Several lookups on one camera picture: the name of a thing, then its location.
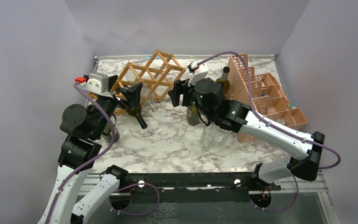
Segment dark green wine bottle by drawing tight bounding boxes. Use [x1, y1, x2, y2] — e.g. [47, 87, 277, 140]
[125, 105, 148, 129]

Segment clear glass jug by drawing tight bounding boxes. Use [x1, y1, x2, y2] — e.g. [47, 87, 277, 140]
[200, 125, 229, 151]

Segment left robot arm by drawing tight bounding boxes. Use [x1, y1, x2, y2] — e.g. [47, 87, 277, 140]
[39, 77, 143, 224]

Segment clear glass bottle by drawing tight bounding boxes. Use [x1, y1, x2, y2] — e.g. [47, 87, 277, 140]
[143, 93, 158, 112]

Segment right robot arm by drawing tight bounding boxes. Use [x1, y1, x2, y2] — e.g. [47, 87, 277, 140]
[168, 78, 324, 190]

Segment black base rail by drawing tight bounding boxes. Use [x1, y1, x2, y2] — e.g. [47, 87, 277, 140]
[110, 172, 281, 204]

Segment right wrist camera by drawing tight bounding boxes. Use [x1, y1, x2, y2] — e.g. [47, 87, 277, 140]
[75, 72, 109, 95]

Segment green wine bottle silver neck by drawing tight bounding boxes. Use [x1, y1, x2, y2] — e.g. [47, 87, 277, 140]
[215, 66, 230, 95]

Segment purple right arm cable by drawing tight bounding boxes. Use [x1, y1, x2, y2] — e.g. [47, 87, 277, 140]
[44, 82, 117, 224]

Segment pink plastic organizer rack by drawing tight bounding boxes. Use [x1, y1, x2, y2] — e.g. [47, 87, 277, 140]
[227, 55, 308, 130]

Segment dark wine bottle at left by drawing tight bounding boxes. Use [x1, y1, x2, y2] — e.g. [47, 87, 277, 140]
[101, 124, 120, 143]

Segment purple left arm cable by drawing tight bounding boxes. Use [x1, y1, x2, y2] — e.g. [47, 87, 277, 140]
[196, 51, 342, 171]

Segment wooden wine rack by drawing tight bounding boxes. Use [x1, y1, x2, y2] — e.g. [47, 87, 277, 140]
[95, 49, 186, 110]

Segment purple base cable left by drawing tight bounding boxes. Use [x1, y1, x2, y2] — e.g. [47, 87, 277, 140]
[108, 181, 161, 217]

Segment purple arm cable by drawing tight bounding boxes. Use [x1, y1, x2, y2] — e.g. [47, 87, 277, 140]
[44, 82, 117, 224]
[196, 51, 342, 171]

